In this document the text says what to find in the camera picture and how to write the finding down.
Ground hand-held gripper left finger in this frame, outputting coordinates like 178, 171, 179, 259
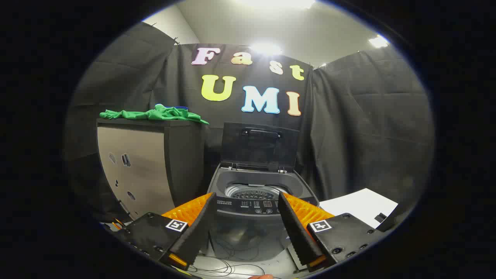
116, 192, 217, 272

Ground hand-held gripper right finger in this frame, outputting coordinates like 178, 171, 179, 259
277, 191, 386, 272

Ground grey top-load washing machine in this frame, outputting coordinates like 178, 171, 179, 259
207, 162, 320, 264

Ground green polo shirt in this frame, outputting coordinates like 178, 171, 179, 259
99, 104, 210, 125

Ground dark cabinet with silver door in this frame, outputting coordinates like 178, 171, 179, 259
96, 118, 206, 221

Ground black backdrop cloth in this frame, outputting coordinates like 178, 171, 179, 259
64, 21, 434, 233

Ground ceiling light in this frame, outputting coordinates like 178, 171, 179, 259
368, 35, 390, 49

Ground thin black floor cables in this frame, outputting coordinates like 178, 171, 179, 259
186, 232, 279, 278

